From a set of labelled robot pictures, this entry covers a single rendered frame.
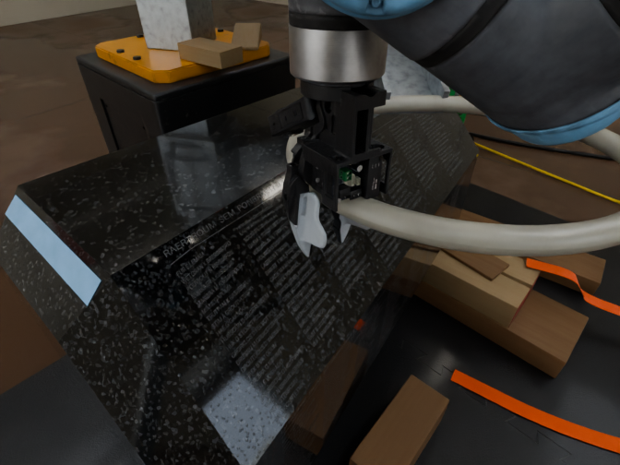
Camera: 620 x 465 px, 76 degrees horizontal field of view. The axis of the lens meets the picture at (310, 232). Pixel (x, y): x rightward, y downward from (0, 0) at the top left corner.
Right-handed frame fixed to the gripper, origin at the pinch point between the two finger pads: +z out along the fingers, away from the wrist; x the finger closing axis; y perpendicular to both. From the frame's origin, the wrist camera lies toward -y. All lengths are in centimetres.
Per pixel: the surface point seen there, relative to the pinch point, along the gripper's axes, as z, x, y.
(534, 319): 70, 90, -2
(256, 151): 1.6, 7.3, -32.6
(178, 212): 3.2, -12.1, -21.5
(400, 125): 4, 45, -31
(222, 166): 2.1, -0.4, -30.9
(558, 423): 81, 70, 21
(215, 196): 2.9, -5.5, -22.4
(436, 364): 80, 56, -12
